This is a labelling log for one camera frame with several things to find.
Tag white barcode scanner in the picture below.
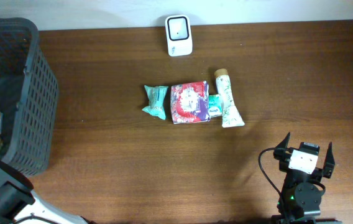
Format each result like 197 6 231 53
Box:
165 14 193 57

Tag red floral tissue pack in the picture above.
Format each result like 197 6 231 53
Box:
170 81 211 124

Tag teal wet wipes pack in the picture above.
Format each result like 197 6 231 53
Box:
142 85 168 120

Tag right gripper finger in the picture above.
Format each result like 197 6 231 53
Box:
323 142 335 170
275 132 290 150

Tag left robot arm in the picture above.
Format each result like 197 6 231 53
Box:
0 161 90 224

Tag grey plastic mesh basket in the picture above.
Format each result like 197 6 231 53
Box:
0 18 59 177

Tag white floral tube gold cap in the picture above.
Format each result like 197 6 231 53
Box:
214 68 245 128

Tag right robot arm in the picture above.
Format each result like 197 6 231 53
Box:
271 134 340 223

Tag small teal tissue pack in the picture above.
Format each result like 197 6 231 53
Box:
208 94 222 118

